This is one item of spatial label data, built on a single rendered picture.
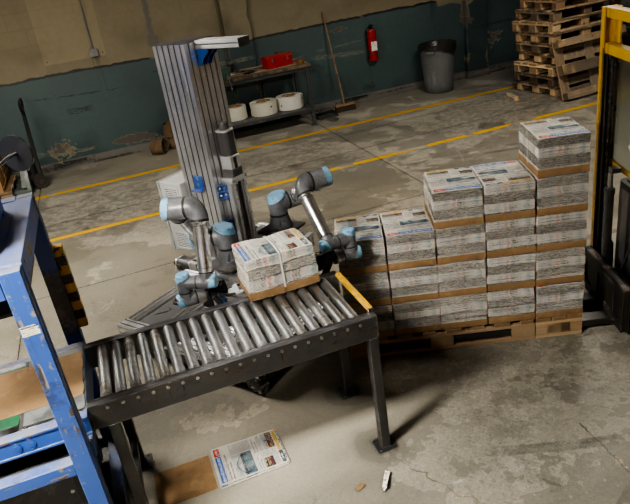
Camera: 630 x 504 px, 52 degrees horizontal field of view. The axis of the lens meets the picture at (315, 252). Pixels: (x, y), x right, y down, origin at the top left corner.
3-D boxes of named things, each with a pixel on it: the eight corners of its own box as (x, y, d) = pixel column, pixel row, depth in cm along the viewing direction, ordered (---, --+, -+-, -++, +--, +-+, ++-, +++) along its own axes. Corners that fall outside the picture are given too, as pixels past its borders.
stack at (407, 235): (348, 327, 442) (332, 217, 407) (518, 307, 435) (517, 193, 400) (351, 360, 407) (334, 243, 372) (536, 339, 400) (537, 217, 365)
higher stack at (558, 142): (517, 307, 435) (516, 121, 380) (561, 302, 434) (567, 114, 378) (534, 339, 401) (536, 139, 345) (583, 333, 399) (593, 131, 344)
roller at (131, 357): (134, 342, 320) (132, 333, 318) (144, 394, 279) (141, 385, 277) (124, 345, 318) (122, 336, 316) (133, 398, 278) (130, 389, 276)
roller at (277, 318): (267, 304, 337) (271, 295, 336) (294, 348, 297) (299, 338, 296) (259, 301, 335) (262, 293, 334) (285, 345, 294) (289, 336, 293)
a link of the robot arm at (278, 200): (266, 212, 408) (262, 192, 402) (284, 206, 413) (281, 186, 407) (274, 217, 398) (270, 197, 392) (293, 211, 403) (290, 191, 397)
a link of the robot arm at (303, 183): (289, 173, 358) (326, 250, 346) (306, 168, 362) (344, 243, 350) (284, 183, 368) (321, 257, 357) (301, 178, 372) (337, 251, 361)
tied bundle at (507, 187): (469, 200, 401) (468, 165, 392) (516, 194, 400) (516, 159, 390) (484, 224, 367) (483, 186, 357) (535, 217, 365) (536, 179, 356)
